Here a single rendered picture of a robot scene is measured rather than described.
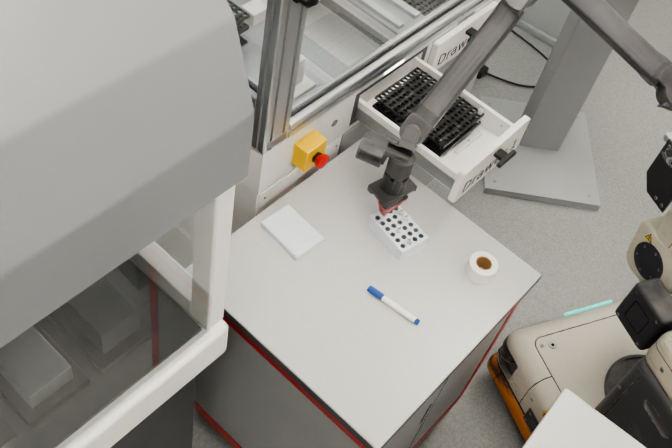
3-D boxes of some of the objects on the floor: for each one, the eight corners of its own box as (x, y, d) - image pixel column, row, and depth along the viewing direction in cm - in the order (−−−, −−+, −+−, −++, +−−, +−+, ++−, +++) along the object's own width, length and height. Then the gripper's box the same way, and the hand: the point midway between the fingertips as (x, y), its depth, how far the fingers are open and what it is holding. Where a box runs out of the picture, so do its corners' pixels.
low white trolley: (459, 408, 259) (542, 274, 201) (324, 559, 226) (377, 450, 167) (322, 290, 279) (362, 136, 220) (180, 412, 245) (182, 269, 186)
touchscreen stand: (597, 210, 320) (735, -4, 241) (482, 192, 317) (585, -31, 238) (582, 117, 352) (700, -99, 273) (478, 100, 348) (567, -124, 270)
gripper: (390, 189, 184) (376, 231, 196) (424, 172, 189) (408, 213, 201) (371, 169, 187) (358, 211, 199) (405, 152, 192) (391, 194, 203)
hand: (384, 210), depth 199 cm, fingers closed, pressing on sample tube
